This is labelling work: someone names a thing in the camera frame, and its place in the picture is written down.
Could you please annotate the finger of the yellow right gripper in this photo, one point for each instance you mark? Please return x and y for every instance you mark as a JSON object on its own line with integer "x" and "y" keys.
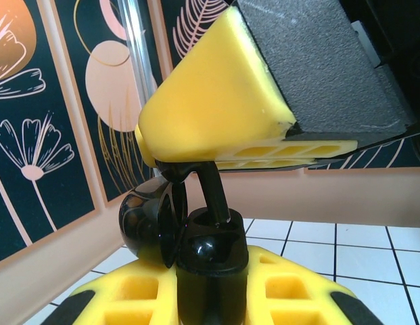
{"x": 213, "y": 94}
{"x": 142, "y": 149}

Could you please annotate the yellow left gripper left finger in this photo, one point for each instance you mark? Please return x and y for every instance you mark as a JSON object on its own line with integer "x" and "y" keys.
{"x": 128, "y": 298}

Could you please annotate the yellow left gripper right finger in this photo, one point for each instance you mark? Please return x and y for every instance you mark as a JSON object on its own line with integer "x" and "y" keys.
{"x": 297, "y": 298}

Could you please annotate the black round charging case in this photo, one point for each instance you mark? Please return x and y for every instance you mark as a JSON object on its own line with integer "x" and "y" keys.
{"x": 209, "y": 250}

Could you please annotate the aluminium corner post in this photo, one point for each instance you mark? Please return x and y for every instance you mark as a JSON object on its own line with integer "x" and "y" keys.
{"x": 138, "y": 50}

